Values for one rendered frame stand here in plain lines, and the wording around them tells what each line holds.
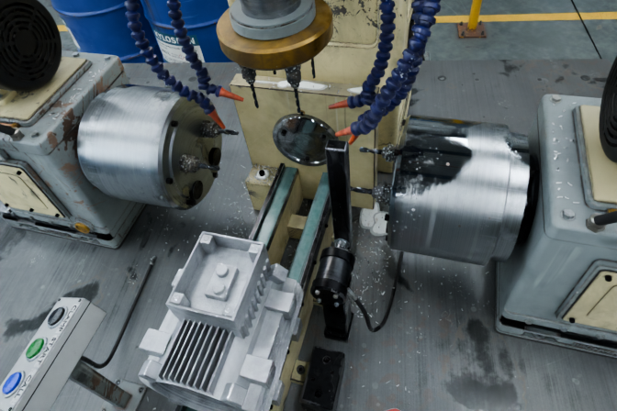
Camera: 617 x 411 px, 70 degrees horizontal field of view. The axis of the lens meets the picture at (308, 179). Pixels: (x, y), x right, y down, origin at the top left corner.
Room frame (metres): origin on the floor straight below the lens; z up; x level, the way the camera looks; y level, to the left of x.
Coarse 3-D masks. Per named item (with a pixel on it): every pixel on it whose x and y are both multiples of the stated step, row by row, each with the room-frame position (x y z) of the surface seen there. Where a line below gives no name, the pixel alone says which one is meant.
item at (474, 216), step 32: (416, 128) 0.52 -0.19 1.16; (448, 128) 0.51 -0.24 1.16; (480, 128) 0.50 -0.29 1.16; (416, 160) 0.46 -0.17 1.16; (448, 160) 0.45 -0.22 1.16; (480, 160) 0.44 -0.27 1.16; (512, 160) 0.43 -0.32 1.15; (384, 192) 0.47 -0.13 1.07; (416, 192) 0.42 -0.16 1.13; (448, 192) 0.41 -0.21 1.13; (480, 192) 0.39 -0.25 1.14; (512, 192) 0.39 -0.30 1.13; (416, 224) 0.39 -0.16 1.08; (448, 224) 0.38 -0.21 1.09; (480, 224) 0.36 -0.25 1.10; (512, 224) 0.36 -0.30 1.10; (448, 256) 0.37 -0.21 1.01; (480, 256) 0.34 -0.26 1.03
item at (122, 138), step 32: (96, 96) 0.76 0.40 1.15; (128, 96) 0.73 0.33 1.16; (160, 96) 0.72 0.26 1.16; (96, 128) 0.67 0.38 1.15; (128, 128) 0.65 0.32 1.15; (160, 128) 0.63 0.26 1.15; (192, 128) 0.69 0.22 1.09; (96, 160) 0.63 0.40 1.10; (128, 160) 0.61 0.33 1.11; (160, 160) 0.59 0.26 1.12; (192, 160) 0.62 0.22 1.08; (128, 192) 0.60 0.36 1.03; (160, 192) 0.57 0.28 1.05; (192, 192) 0.61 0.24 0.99
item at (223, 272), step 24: (216, 240) 0.38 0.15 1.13; (240, 240) 0.37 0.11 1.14; (192, 264) 0.35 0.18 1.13; (216, 264) 0.35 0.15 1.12; (240, 264) 0.35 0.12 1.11; (264, 264) 0.34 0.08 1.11; (192, 288) 0.32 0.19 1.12; (216, 288) 0.30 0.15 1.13; (240, 288) 0.31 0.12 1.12; (264, 288) 0.32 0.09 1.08; (192, 312) 0.27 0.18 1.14; (216, 312) 0.28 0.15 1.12; (240, 312) 0.26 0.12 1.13; (240, 336) 0.25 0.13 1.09
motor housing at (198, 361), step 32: (288, 288) 0.33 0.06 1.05; (256, 320) 0.27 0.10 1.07; (288, 320) 0.28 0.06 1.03; (192, 352) 0.23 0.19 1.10; (224, 352) 0.22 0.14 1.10; (256, 352) 0.23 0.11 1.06; (160, 384) 0.23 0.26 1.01; (192, 384) 0.19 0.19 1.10; (224, 384) 0.19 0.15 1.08; (256, 384) 0.19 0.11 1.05
